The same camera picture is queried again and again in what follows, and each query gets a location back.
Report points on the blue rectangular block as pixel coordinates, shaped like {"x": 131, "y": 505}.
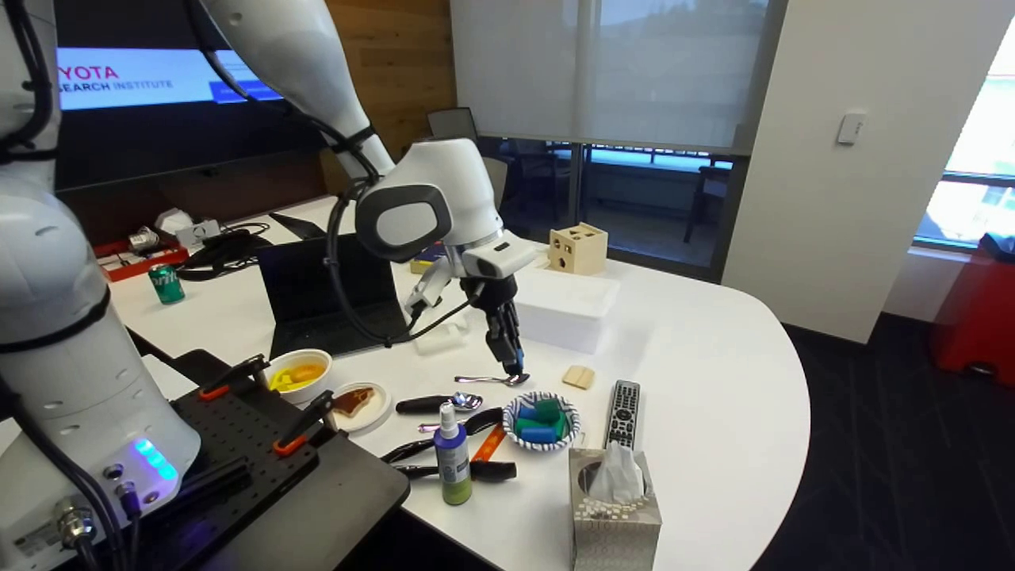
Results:
{"x": 536, "y": 434}

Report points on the black orange clamp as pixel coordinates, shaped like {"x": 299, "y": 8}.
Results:
{"x": 236, "y": 375}
{"x": 302, "y": 431}

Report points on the white devices pile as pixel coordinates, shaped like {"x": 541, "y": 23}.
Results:
{"x": 176, "y": 228}

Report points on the large white foam box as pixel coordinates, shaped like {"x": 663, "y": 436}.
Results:
{"x": 566, "y": 305}

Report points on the green can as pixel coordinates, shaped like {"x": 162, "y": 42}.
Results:
{"x": 167, "y": 284}

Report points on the wooden cube with holes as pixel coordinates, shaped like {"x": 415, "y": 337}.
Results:
{"x": 579, "y": 248}

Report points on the white bowl yellow inside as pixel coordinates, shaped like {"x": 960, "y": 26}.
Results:
{"x": 299, "y": 373}

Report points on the small flat wooden tile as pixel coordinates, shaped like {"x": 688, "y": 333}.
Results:
{"x": 579, "y": 375}

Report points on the white plate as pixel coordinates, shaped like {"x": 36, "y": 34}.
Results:
{"x": 360, "y": 406}

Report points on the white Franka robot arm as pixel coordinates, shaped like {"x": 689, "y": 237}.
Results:
{"x": 65, "y": 320}

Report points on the black laptop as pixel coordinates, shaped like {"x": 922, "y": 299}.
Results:
{"x": 306, "y": 295}

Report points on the red flat tool case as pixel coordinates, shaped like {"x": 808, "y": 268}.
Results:
{"x": 138, "y": 262}

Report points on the grey remote control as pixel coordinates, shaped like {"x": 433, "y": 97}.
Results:
{"x": 624, "y": 412}

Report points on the white light switch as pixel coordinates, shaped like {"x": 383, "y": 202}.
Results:
{"x": 850, "y": 127}

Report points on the white tissue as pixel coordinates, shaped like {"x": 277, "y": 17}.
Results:
{"x": 618, "y": 470}

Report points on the small green spray bottle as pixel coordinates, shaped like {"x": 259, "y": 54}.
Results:
{"x": 455, "y": 462}

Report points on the black and white patterned bowl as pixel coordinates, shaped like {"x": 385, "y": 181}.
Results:
{"x": 541, "y": 420}

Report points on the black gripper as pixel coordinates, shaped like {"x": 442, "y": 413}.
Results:
{"x": 493, "y": 295}

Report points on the green block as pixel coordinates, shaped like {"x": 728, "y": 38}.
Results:
{"x": 551, "y": 412}

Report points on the metal spoon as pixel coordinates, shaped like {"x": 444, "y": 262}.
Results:
{"x": 479, "y": 380}

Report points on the brown orange block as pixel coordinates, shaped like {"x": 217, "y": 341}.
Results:
{"x": 354, "y": 400}

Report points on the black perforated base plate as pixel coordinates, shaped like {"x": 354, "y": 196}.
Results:
{"x": 273, "y": 497}

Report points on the black and orange cutters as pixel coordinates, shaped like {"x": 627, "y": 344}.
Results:
{"x": 465, "y": 431}

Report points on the yellow block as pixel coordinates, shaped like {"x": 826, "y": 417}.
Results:
{"x": 299, "y": 375}

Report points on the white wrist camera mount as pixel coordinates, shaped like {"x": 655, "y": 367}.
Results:
{"x": 507, "y": 257}

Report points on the red bin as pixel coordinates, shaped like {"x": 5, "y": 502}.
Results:
{"x": 977, "y": 313}

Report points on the beige tissue box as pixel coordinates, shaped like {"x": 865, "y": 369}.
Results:
{"x": 618, "y": 525}

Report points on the grey office chair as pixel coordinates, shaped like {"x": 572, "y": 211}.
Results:
{"x": 495, "y": 185}
{"x": 451, "y": 121}

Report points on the wall television screen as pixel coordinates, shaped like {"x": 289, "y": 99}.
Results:
{"x": 138, "y": 78}

